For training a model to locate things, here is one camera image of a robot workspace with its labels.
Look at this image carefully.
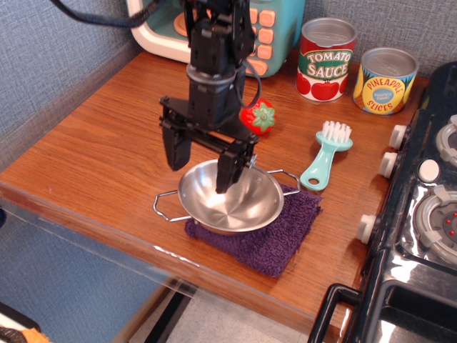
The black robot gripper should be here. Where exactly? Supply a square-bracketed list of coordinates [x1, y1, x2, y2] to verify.
[160, 69, 258, 194]

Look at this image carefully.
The small steel pot with handles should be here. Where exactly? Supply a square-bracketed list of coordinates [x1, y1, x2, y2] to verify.
[153, 160, 301, 235]

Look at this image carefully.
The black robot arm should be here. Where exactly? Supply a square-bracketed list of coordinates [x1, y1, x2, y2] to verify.
[160, 1, 258, 194]

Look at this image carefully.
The red toy strawberry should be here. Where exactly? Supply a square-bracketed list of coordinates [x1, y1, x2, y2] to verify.
[239, 98, 276, 135]

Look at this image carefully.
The purple folded cloth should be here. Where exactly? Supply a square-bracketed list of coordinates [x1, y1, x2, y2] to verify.
[184, 191, 322, 278]

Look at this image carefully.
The teal dish brush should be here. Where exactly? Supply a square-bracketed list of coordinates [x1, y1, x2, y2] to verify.
[300, 121, 353, 191]

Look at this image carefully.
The teal toy microwave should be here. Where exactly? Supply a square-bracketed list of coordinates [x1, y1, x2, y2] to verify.
[131, 0, 305, 78]

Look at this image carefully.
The tomato sauce can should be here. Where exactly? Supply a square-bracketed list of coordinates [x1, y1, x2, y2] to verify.
[296, 17, 358, 102]

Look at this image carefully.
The pineapple slices can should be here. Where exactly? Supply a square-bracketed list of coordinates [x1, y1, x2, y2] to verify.
[353, 47, 419, 116]

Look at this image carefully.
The black toy stove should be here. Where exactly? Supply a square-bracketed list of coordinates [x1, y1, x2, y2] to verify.
[308, 62, 456, 342]

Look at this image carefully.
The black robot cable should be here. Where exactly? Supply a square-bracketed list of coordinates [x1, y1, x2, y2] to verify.
[49, 0, 263, 110]

